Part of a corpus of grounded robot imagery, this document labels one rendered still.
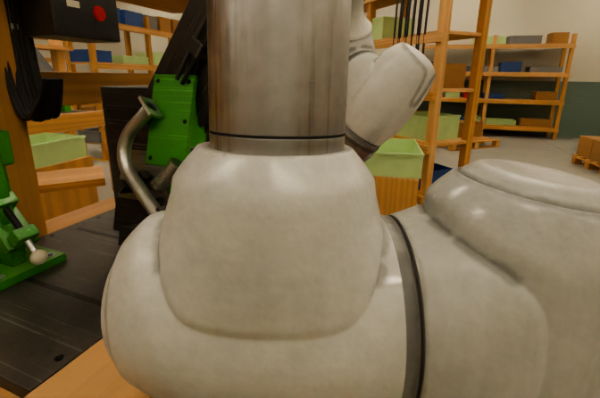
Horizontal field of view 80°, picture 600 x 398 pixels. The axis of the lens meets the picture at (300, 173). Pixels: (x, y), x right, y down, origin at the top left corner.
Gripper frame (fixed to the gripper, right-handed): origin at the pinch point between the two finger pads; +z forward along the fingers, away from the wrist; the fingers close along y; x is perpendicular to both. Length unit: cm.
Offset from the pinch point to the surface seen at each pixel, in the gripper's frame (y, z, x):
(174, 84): 4.6, -6.4, 39.7
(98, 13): 5, -7, 66
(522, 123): 873, -57, -196
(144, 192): -4.9, 14.0, 28.5
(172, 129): 1.9, 1.2, 33.4
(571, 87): 931, -177, -225
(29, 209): -12, 36, 49
